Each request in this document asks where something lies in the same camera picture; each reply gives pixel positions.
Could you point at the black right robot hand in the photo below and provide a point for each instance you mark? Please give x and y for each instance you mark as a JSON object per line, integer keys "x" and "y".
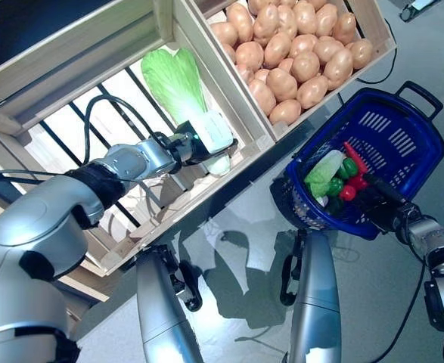
{"x": 388, "y": 213}

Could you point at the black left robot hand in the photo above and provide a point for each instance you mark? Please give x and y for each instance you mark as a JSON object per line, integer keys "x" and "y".
{"x": 191, "y": 145}

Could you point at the green napa cabbage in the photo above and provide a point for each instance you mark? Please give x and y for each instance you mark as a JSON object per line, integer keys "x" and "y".
{"x": 321, "y": 174}
{"x": 176, "y": 83}

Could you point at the blue plastic shopping basket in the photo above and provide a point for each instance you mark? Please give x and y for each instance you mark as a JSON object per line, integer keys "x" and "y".
{"x": 395, "y": 143}

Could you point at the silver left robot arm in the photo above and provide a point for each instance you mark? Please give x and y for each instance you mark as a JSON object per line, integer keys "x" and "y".
{"x": 131, "y": 159}

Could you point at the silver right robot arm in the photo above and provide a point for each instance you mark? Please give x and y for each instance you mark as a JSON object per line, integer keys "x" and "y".
{"x": 426, "y": 230}

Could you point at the red bell pepper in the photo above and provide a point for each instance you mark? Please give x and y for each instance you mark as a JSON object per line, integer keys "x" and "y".
{"x": 347, "y": 193}
{"x": 357, "y": 182}

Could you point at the tan potato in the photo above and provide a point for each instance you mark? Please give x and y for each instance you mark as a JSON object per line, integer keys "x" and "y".
{"x": 240, "y": 17}
{"x": 338, "y": 68}
{"x": 326, "y": 17}
{"x": 281, "y": 84}
{"x": 244, "y": 72}
{"x": 326, "y": 49}
{"x": 284, "y": 112}
{"x": 344, "y": 27}
{"x": 301, "y": 44}
{"x": 277, "y": 49}
{"x": 267, "y": 20}
{"x": 312, "y": 92}
{"x": 361, "y": 53}
{"x": 305, "y": 66}
{"x": 286, "y": 19}
{"x": 305, "y": 15}
{"x": 223, "y": 33}
{"x": 249, "y": 54}
{"x": 261, "y": 96}

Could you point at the silver right robot leg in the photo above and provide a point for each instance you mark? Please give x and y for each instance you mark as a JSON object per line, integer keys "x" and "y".
{"x": 316, "y": 302}

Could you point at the silver robot leg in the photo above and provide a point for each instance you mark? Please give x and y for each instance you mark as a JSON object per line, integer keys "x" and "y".
{"x": 316, "y": 302}
{"x": 161, "y": 321}

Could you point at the silver left robot leg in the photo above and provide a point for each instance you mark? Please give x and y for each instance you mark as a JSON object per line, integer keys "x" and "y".
{"x": 161, "y": 321}

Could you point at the wooden potato crate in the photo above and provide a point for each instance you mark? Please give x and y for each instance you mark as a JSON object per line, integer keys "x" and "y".
{"x": 378, "y": 26}

